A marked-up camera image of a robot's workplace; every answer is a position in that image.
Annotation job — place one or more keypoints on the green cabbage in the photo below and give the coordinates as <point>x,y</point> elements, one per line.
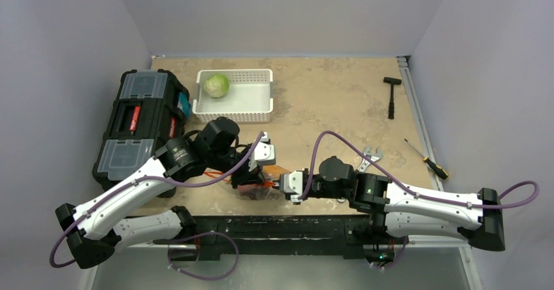
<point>216,86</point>

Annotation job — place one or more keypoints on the white plastic basket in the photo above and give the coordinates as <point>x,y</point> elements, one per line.
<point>249,99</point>

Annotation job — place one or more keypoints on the black toolbox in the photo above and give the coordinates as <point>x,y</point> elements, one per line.
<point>151,107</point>

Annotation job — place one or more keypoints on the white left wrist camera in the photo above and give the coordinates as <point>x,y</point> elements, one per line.
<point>263,153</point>

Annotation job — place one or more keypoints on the clear zip top bag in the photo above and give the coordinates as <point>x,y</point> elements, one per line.
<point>261,189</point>

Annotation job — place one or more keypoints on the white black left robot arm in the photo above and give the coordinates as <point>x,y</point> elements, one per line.
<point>95,230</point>

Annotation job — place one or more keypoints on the red adjustable wrench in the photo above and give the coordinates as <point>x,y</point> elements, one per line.
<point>374,156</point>

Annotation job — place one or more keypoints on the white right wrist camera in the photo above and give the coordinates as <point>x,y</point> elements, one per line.
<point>292,185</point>

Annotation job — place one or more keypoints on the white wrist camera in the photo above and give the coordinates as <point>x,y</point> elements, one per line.
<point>292,185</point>
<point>263,153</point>

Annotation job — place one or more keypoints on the black hammer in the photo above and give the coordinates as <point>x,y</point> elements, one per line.
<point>392,82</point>

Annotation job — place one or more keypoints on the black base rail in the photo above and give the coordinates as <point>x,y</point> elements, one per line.
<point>356,236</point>

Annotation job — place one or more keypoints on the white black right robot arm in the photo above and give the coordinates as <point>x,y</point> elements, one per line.
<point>403,210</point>

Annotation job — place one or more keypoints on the yellow black screwdriver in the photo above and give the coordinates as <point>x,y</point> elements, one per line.
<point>437,169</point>

